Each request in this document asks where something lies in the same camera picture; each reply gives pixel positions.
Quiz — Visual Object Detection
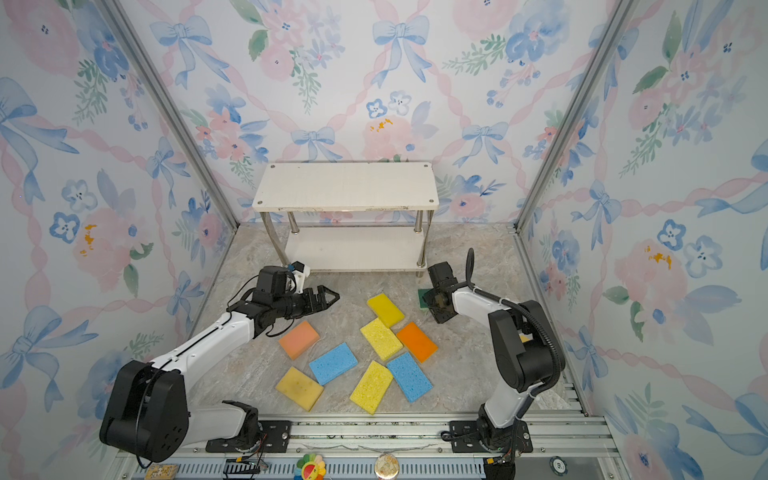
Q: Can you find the yellow orange sponge bottom left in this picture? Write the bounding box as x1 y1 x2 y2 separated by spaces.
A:
276 367 324 412

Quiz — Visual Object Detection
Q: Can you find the round gold badge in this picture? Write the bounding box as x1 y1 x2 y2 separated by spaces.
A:
374 453 400 480

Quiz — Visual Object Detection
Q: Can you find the yellow sponge middle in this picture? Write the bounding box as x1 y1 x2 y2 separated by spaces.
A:
360 319 403 361

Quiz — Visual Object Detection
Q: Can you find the round white dial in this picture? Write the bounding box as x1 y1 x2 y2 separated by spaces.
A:
549 456 568 477

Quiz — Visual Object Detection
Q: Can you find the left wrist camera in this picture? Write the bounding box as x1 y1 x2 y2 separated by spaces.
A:
287 261 311 294

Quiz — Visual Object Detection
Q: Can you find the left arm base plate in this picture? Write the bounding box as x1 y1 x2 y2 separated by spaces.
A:
205 420 292 454

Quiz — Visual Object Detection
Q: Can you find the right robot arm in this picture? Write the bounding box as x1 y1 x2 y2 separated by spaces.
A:
422 251 565 453

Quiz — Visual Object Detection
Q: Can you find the white two-tier shelf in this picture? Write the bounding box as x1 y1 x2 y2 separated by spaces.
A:
253 162 439 272

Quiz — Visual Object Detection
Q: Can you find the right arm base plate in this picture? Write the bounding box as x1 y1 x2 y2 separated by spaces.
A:
440 419 533 456

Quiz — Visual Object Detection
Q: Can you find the small yellow patterned card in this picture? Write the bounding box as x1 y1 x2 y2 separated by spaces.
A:
143 464 180 480

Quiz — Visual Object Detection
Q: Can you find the colourful round toy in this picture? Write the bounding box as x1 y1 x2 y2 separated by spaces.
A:
293 453 327 480

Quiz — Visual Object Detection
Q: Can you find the yellow sponge bottom centre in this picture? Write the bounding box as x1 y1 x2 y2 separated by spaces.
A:
350 361 394 415

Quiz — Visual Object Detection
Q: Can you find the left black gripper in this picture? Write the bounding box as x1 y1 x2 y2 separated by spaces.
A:
274 284 339 320

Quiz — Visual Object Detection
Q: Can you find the green scrub sponge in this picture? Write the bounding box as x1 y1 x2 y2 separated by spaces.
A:
418 289 434 310

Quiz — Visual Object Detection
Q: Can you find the yellow sponge upper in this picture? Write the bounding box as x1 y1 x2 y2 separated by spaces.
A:
367 293 405 328

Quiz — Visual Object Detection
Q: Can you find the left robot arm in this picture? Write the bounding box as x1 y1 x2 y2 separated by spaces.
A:
99 262 340 463

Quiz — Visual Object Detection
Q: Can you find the peach pink sponge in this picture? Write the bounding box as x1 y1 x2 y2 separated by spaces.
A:
279 321 320 360

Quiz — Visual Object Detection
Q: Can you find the blue sponge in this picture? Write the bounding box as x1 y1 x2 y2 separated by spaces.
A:
309 343 358 386
386 353 433 403

